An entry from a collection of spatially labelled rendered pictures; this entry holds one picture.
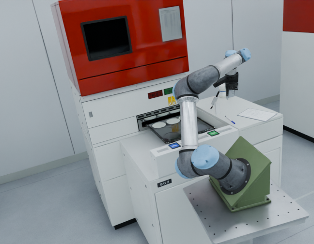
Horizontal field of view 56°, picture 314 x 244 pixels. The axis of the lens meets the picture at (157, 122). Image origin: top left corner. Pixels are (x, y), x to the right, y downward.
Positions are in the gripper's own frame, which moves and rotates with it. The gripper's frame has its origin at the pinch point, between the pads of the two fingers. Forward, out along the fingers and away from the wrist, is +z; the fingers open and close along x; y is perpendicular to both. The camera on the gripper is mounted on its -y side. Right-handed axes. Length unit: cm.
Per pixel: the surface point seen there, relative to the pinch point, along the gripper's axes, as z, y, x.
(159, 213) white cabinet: 31, -42, -76
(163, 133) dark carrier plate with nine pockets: 10, -43, -26
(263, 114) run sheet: 2.1, 23.1, -16.5
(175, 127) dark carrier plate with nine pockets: 12.4, -36.0, -17.0
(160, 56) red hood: -30, -45, 9
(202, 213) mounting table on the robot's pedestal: 0, -15, -97
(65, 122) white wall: 80, -181, 78
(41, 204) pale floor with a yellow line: 113, -180, -15
